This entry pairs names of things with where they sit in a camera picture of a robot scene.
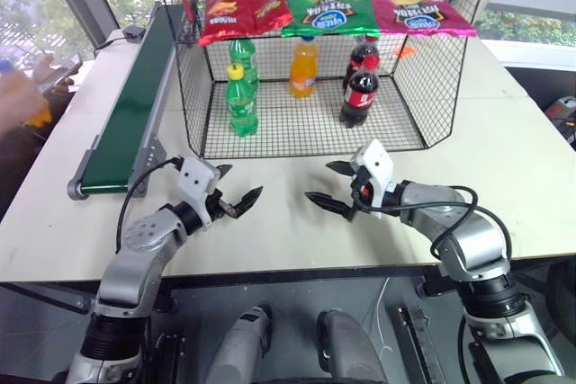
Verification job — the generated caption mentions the black metal table frame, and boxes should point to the black metal table frame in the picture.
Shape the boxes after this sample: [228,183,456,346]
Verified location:
[0,260,576,384]

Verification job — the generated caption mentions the grey power adapter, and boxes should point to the grey power adapter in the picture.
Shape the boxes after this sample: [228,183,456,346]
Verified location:
[121,24,146,43]

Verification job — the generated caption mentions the grey smartphone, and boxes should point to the grey smartphone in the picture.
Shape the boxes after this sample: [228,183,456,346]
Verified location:
[35,53,85,95]

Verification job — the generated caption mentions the pink chip bag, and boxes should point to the pink chip bag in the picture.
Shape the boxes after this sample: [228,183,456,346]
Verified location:
[366,0,477,39]

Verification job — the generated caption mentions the green soda bottle yellow cap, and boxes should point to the green soda bottle yellow cap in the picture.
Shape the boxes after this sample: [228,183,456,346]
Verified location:
[223,64,261,138]

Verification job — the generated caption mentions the black power adapter cable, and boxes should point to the black power adapter cable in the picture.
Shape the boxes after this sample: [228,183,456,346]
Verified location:
[92,35,130,59]

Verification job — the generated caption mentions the green chip bag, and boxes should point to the green chip bag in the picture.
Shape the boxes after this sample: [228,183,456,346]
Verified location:
[281,0,382,39]

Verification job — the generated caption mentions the thin white cable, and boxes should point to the thin white cable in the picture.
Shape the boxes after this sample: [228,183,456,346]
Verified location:
[374,275,393,358]

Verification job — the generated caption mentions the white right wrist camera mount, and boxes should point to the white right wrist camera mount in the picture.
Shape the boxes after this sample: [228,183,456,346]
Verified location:
[349,138,399,209]

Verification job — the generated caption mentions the red chip bag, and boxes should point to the red chip bag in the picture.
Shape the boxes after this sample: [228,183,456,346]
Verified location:
[198,0,293,47]

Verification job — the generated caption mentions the grey red power tool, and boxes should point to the grey red power tool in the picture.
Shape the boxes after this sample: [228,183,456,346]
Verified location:
[544,95,576,151]

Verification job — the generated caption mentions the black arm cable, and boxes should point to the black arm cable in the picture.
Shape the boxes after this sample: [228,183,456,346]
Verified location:
[353,183,514,273]
[115,156,184,255]

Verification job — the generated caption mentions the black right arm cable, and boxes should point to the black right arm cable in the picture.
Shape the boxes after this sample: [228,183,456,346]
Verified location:
[353,183,514,273]

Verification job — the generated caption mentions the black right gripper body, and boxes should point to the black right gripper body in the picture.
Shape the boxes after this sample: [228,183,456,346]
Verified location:
[350,169,376,215]

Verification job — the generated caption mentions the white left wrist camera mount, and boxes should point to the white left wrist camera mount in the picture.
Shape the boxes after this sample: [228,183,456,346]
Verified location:
[175,157,223,230]

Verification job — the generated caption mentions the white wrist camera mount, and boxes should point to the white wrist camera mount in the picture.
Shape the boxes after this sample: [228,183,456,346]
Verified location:
[175,157,223,230]
[349,138,399,209]

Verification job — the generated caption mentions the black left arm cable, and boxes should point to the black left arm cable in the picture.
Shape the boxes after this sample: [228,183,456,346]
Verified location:
[115,156,184,255]

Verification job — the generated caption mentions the cola bottle red cap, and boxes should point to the cola bottle red cap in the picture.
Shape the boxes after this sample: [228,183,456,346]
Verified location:
[341,36,379,93]
[338,54,382,128]

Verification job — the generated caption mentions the person dark clothed body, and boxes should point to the person dark clothed body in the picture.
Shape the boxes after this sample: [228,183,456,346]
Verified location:
[0,86,77,219]

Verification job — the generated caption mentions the person bare hand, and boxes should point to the person bare hand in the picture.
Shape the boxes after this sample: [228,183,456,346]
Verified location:
[0,72,47,131]
[32,52,76,97]

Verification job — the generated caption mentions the green conveyor belt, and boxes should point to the green conveyor belt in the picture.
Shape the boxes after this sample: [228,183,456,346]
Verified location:
[67,1,181,201]

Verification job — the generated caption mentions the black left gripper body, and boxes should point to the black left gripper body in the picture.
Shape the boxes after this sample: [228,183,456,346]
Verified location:
[207,189,239,223]

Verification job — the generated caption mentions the dark grey rounded casing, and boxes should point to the dark grey rounded casing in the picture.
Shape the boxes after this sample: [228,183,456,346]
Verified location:
[204,302,275,384]
[317,308,389,384]

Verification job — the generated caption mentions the orange soda bottle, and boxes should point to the orange soda bottle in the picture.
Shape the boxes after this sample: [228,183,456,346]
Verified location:
[287,36,321,101]

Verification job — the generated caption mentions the black wire mesh rack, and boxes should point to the black wire mesh rack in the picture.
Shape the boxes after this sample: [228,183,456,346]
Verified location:
[150,0,499,160]

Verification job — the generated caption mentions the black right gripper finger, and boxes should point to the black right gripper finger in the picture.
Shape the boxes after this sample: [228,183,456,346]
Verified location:
[325,159,357,177]
[304,191,355,223]

